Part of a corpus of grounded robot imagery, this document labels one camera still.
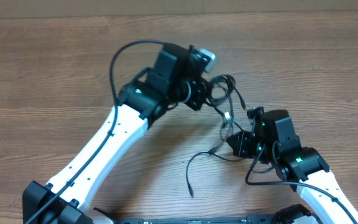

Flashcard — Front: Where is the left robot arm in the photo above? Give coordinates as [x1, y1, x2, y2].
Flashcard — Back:
[22, 42, 216, 223]

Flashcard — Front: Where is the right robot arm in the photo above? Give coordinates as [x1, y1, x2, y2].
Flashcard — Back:
[226, 107, 358, 223]

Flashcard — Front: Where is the black USB cable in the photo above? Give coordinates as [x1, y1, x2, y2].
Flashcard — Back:
[185, 74, 248, 198]

